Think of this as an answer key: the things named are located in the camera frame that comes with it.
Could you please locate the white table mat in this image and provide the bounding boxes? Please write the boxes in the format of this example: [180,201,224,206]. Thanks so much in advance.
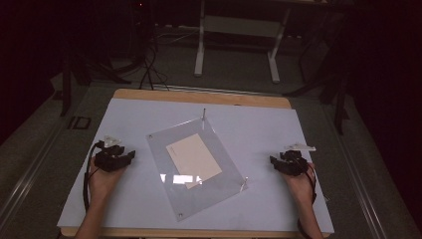
[57,97,335,234]

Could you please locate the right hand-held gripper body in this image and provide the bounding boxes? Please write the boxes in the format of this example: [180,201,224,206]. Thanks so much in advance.
[278,142,317,177]

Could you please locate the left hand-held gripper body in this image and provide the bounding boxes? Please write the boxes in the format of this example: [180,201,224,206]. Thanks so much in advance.
[95,134,129,173]

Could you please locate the black metal stand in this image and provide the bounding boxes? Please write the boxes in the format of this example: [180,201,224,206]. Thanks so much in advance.
[59,46,134,118]
[284,63,353,136]

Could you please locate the black floor socket box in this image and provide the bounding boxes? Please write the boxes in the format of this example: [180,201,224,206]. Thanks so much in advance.
[67,116,93,130]

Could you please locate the pale card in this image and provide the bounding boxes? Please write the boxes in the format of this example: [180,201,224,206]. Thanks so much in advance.
[165,132,224,190]

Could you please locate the white metal desk frame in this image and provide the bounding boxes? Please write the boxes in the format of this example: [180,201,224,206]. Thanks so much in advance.
[193,0,294,85]

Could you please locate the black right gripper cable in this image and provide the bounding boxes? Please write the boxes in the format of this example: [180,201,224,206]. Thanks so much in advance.
[297,161,318,239]

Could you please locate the metal floor rail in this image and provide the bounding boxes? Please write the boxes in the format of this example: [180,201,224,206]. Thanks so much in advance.
[324,104,391,239]
[0,123,69,228]
[151,84,285,98]

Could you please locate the person's left hand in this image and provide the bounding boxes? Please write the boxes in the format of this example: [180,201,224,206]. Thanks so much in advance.
[87,156,127,204]

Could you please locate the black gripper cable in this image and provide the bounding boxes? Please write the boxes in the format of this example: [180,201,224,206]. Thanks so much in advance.
[83,140,106,212]
[297,161,318,239]

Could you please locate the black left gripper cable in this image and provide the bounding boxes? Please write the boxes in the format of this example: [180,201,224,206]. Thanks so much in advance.
[83,140,106,212]

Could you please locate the person's right hand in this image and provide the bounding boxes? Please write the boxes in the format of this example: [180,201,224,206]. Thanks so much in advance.
[281,161,317,207]

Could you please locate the black floor cables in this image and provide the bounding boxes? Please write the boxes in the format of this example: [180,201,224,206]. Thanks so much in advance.
[137,39,171,92]

